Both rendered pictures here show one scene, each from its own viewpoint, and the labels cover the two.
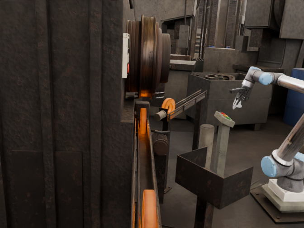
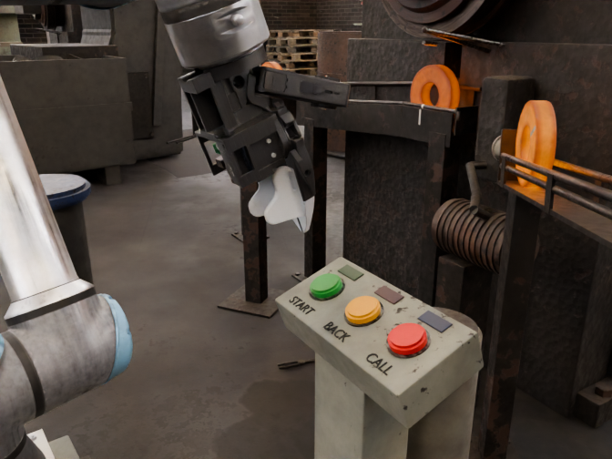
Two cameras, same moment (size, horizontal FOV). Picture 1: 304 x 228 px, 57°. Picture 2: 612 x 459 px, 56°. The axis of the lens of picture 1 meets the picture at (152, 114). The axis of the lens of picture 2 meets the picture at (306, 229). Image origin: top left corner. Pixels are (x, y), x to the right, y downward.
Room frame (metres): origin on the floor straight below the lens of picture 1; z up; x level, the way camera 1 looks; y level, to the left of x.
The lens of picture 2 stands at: (2.85, -0.97, 0.90)
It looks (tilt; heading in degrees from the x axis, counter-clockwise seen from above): 19 degrees down; 152
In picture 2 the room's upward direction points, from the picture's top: straight up
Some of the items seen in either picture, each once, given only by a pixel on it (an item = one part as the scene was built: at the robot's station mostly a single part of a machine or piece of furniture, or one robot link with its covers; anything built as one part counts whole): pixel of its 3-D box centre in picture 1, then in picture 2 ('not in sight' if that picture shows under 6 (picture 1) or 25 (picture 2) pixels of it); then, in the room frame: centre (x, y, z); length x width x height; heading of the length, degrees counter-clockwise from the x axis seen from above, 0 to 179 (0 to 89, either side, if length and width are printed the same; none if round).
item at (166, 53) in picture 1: (163, 59); not in sight; (1.64, -0.05, 1.11); 0.28 x 0.06 x 0.28; 4
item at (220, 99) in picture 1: (223, 99); not in sight; (4.17, -1.08, 0.39); 1.03 x 0.83 x 0.77; 109
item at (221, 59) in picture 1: (226, 76); not in sight; (5.85, -1.52, 0.55); 1.10 x 0.53 x 1.10; 24
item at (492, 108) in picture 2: (141, 118); (504, 128); (1.87, 0.07, 0.68); 0.11 x 0.08 x 0.24; 94
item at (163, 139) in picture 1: (158, 167); (474, 317); (1.97, -0.07, 0.27); 0.22 x 0.13 x 0.53; 4
